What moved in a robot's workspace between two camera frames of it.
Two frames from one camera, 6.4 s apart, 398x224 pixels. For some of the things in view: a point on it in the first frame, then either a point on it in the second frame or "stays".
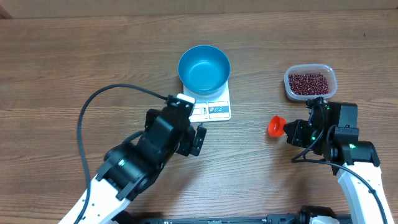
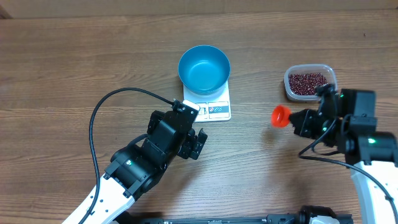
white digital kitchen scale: x=214 y=108 stays
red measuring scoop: x=275 y=126 to x=280 y=116
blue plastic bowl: x=204 y=70 stays
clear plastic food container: x=303 y=81 stays
